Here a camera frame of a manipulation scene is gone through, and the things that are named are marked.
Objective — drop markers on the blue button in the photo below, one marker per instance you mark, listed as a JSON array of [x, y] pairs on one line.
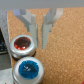
[[29, 69]]

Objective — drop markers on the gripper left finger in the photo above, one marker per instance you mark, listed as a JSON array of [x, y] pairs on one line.
[[32, 25]]

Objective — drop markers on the red button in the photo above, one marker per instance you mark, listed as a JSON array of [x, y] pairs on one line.
[[22, 44]]

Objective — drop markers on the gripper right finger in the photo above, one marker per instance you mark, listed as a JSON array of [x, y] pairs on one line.
[[46, 27]]

